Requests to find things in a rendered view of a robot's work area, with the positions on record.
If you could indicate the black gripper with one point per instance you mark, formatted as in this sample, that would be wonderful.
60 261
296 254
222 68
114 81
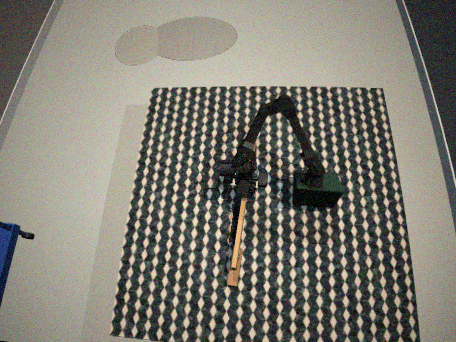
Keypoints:
262 179

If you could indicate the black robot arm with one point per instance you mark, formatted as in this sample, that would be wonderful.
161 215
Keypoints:
283 104

